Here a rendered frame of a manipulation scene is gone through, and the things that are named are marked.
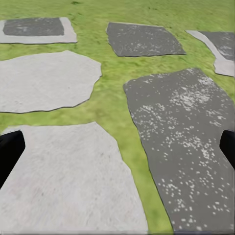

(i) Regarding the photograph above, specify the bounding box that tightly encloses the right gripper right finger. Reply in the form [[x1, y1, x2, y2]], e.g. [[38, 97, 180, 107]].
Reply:
[[219, 130, 235, 170]]

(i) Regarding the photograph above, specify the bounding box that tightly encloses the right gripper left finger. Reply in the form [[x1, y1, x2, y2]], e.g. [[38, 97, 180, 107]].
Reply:
[[0, 130, 25, 189]]

